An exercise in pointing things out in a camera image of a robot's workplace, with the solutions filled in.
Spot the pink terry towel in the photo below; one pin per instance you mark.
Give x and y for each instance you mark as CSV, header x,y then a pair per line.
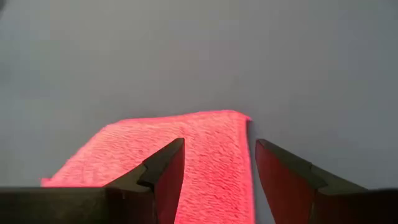
x,y
214,155

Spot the blue-grey table mat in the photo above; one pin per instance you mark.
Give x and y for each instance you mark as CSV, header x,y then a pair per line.
x,y
186,62

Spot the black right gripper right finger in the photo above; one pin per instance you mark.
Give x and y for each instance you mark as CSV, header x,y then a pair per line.
x,y
326,202

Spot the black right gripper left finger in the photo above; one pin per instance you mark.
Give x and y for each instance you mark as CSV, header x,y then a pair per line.
x,y
124,202

